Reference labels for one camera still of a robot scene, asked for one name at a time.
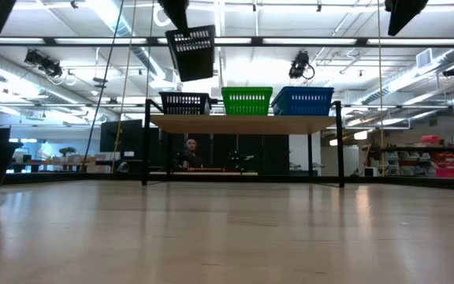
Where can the black ceiling spotlight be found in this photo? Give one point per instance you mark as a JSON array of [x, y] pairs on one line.
[[451, 72], [49, 68], [298, 65]]

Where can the wooden shelf black frame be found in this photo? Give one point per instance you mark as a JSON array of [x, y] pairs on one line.
[[243, 124]]

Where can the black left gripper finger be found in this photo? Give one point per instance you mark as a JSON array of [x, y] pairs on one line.
[[182, 12], [170, 12]]

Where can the silver ventilation duct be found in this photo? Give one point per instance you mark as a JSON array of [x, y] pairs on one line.
[[109, 16]]

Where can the person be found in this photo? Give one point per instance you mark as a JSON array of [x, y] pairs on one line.
[[190, 152]]

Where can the potted plant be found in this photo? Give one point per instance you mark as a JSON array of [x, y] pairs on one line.
[[67, 150]]

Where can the background office desk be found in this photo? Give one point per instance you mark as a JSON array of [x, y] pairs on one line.
[[53, 163]]

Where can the green plastic basket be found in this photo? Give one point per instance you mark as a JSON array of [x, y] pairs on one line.
[[246, 105], [246, 89]]

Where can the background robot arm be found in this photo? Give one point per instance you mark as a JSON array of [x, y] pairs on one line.
[[237, 159]]

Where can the blue plastic basket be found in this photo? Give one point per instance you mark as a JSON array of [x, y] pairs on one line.
[[302, 105], [302, 89]]

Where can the black ceiling light beam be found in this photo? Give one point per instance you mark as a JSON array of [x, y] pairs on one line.
[[362, 41]]

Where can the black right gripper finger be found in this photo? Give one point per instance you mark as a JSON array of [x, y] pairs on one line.
[[412, 10], [394, 12]]

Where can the white air vent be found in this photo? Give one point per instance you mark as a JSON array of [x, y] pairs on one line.
[[424, 58]]

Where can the black display panel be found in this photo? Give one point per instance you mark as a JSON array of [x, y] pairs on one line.
[[109, 138]]

